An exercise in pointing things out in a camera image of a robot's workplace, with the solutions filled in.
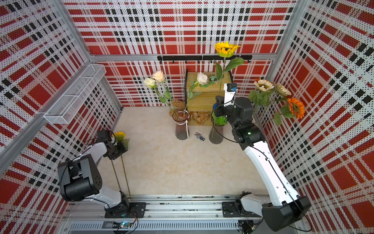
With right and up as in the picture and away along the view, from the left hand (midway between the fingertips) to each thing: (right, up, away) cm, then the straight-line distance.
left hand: (126, 150), depth 93 cm
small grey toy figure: (+47, +8, +9) cm, 48 cm away
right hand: (+56, +30, -27) cm, 69 cm away
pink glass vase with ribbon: (+35, +21, -1) cm, 41 cm away
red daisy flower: (+2, -20, -12) cm, 23 cm away
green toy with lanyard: (+55, +45, -4) cm, 71 cm away
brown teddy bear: (+47, +22, +12) cm, 53 cm away
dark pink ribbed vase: (+58, +7, +6) cm, 59 cm away
